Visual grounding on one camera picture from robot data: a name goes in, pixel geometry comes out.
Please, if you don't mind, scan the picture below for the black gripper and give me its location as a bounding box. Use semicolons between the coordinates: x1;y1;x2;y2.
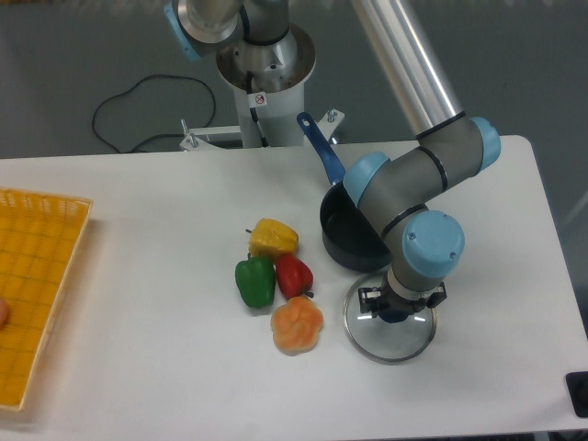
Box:
357;275;447;320

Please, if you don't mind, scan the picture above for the glass lid with blue knob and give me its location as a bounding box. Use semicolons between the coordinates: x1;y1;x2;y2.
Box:
343;270;437;364

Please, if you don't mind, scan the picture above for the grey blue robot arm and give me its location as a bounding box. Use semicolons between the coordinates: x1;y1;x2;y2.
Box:
168;1;502;321

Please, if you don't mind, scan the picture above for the dark blue saucepan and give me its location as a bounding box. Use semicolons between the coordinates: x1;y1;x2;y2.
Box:
297;112;391;273

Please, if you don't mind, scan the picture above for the red bell pepper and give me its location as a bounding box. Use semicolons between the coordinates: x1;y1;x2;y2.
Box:
276;254;314;300

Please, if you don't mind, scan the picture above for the orange bell pepper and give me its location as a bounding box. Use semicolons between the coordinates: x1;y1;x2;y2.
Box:
270;296;323;356

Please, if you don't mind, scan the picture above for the yellow bell pepper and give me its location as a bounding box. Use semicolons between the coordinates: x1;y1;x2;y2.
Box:
247;218;299;262

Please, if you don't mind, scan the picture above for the green bell pepper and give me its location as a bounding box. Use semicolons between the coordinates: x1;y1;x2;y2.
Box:
235;256;276;309

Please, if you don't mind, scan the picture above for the black device at table edge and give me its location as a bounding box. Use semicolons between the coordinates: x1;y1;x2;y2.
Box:
565;371;588;418

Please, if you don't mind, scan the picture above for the yellow woven basket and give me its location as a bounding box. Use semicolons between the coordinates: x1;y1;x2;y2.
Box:
1;187;93;412

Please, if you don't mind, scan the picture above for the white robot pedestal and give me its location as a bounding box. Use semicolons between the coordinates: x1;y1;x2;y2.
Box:
216;24;316;148

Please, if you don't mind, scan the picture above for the metal base bracket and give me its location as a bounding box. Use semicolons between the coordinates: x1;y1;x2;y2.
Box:
178;108;345;152

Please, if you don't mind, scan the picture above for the black floor cable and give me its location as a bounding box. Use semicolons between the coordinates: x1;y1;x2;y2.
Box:
92;73;217;154

